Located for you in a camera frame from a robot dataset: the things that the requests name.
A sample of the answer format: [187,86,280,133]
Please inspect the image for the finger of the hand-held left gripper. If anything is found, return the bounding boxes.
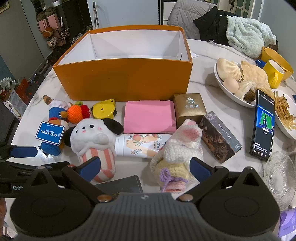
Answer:
[0,142,38,161]
[0,162,70,179]

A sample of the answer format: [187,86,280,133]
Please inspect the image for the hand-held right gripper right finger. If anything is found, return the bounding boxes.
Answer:
[179,157,264,205]

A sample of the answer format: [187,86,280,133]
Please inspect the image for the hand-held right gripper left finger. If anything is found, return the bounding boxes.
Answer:
[30,157,113,205]

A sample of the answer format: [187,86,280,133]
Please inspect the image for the white crochet bunny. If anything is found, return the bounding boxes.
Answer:
[150,119,204,193]

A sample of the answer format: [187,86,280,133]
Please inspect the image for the white dog plush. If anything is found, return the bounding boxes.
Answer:
[63,118,124,183]

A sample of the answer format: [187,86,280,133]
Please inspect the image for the blue penguin plush with tag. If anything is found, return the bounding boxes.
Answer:
[35,95,70,158]

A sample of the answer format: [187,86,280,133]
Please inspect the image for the orange crochet toy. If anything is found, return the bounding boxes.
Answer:
[67,101,91,124]

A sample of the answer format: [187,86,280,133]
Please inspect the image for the yellow tape measure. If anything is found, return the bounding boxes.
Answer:
[91,99,117,120]

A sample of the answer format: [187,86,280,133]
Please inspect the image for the gold gift box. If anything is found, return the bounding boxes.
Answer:
[173,93,207,123]

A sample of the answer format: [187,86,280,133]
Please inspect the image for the orange cardboard box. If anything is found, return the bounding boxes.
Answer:
[53,25,193,102]

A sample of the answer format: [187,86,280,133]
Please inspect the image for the dark card box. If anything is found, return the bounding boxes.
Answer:
[199,111,242,164]

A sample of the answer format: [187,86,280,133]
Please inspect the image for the black wallet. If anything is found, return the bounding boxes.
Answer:
[94,175,143,197]

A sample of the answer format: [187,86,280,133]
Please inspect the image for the white peach-print canister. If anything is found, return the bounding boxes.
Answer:
[115,133,173,159]

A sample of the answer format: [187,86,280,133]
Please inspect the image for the cardboard carton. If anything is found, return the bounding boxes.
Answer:
[0,77,29,121]

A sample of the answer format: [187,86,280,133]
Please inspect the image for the black dumbbell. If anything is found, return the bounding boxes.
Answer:
[25,74,44,98]

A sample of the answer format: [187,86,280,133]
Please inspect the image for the pink flat box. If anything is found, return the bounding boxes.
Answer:
[124,100,177,134]

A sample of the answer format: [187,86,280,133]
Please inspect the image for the black smartphone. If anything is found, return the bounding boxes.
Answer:
[250,89,276,162]

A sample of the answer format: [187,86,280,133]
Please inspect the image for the white bowl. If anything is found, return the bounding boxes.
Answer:
[213,61,258,108]

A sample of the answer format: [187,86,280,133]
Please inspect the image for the clear glass plate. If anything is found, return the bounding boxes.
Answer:
[264,151,296,209]

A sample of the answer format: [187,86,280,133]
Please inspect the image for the egg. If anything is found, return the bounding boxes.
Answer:
[223,78,239,93]

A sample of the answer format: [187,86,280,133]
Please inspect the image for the small steamed bun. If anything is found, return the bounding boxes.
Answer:
[235,80,255,100]

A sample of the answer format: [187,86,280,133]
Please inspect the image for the white plate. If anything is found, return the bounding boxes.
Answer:
[270,88,296,139]

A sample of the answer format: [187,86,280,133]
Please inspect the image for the purple packet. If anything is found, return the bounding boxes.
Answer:
[277,207,296,238]

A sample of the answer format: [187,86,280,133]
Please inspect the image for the shredded potato strips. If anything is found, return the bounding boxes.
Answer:
[273,91,296,130]

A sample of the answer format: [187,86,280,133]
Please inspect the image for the large steamed bun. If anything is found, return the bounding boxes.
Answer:
[217,58,243,80]

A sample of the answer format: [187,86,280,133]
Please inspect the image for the flatbread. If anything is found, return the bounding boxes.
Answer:
[240,61,273,98]

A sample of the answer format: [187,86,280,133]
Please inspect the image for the yellow mug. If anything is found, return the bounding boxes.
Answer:
[262,60,285,89]

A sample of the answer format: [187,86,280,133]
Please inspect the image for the yellow bowl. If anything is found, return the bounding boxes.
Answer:
[261,46,294,80]

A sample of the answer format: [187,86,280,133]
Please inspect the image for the light blue fleece towel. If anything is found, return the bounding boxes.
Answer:
[226,16,277,59]

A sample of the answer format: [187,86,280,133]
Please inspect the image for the black jacket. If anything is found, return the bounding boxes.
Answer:
[193,6,241,45]

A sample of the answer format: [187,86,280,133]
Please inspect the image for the black cabinet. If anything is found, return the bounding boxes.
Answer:
[55,3,91,41]

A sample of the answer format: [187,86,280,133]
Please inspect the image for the grey crutch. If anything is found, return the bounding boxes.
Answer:
[92,1,100,29]

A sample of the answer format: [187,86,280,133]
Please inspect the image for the grey padded jacket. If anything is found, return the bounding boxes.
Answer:
[168,0,216,39]

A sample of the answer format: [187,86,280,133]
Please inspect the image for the glass panel door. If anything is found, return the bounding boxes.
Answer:
[231,0,253,16]

